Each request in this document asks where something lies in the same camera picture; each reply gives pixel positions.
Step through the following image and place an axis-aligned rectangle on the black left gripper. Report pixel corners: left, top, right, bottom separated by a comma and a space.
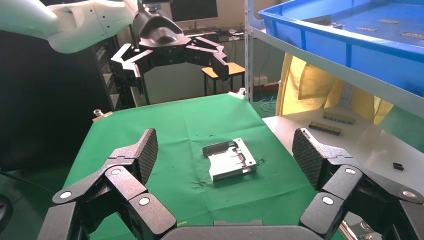
110, 7, 230, 89

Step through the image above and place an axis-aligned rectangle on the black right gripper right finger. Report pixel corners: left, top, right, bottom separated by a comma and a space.
291, 127, 424, 240

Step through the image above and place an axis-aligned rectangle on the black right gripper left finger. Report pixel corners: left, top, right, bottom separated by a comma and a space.
36, 128, 178, 240

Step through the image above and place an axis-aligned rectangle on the cluttered office desk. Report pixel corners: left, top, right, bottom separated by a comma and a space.
180, 26, 247, 44

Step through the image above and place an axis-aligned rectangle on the stool with yellow seat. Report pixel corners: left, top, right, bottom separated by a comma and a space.
201, 62, 247, 97

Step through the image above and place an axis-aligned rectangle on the black computer monitor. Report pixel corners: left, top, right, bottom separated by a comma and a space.
168, 0, 220, 23

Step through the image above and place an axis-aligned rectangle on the green table cloth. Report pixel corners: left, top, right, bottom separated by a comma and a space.
62, 92, 345, 240

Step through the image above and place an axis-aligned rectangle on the black equipment rack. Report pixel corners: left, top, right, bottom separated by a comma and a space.
74, 33, 148, 112

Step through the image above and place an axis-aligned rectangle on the yellow cloth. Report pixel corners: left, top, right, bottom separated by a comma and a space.
275, 52, 395, 126

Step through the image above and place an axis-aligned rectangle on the blue plastic tray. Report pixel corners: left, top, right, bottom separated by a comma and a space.
257, 0, 424, 98

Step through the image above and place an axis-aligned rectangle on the white perforated shelf post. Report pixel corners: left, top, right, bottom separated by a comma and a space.
244, 0, 255, 104

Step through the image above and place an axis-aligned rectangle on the blue floor cable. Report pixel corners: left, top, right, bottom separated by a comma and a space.
259, 97, 277, 114

